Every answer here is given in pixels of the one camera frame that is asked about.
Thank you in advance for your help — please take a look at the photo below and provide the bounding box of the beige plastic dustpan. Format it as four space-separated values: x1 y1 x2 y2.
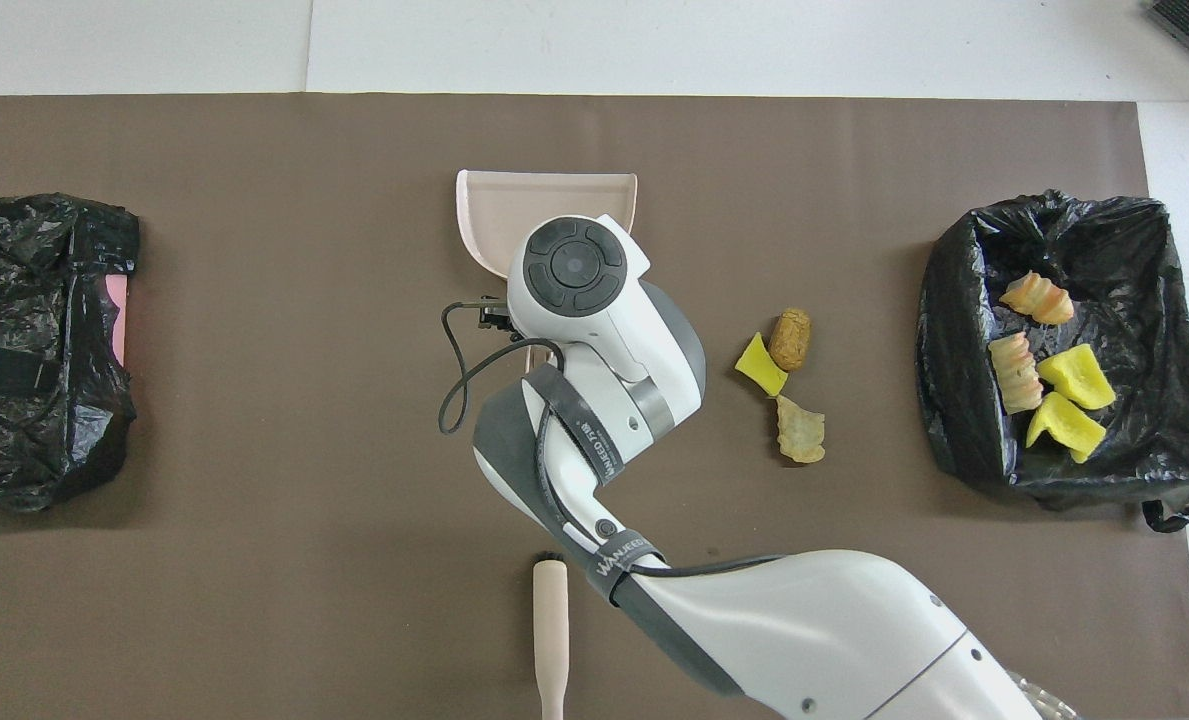
455 169 639 281

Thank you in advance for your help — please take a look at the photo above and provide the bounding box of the yellow u-shaped sponge piece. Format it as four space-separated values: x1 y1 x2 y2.
1025 391 1108 464

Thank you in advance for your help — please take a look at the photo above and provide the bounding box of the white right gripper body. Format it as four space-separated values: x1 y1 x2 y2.
594 213 652 281

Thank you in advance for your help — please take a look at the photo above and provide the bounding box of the brown cork-like lump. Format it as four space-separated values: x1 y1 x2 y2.
768 307 813 372

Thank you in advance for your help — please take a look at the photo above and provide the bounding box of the pink plastic bin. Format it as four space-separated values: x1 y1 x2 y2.
109 277 130 366

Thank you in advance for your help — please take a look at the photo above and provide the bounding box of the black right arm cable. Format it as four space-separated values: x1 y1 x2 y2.
438 298 785 581

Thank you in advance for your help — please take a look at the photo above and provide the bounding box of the brown table mat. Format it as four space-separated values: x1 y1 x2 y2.
0 93 1189 720

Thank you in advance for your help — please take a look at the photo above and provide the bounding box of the beige brush with black bristles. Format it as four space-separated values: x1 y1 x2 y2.
532 550 570 720

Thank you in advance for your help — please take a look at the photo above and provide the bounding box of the pale greenish foam chunk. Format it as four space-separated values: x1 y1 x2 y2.
988 332 1044 415

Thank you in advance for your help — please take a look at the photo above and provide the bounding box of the black plastic trash bag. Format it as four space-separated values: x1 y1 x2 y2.
0 193 141 515
915 189 1189 533

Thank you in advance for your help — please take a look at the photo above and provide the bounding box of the small beige round lump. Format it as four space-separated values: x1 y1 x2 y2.
998 271 1076 326

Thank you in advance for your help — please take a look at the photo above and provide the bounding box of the small yellow sponge wedge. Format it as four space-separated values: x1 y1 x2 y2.
735 332 789 398

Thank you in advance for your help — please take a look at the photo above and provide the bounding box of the yellow sponge block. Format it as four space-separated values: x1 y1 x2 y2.
1037 343 1117 411

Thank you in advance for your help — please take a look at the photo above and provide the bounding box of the pale jagged foam chunk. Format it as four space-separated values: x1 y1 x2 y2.
776 395 827 465

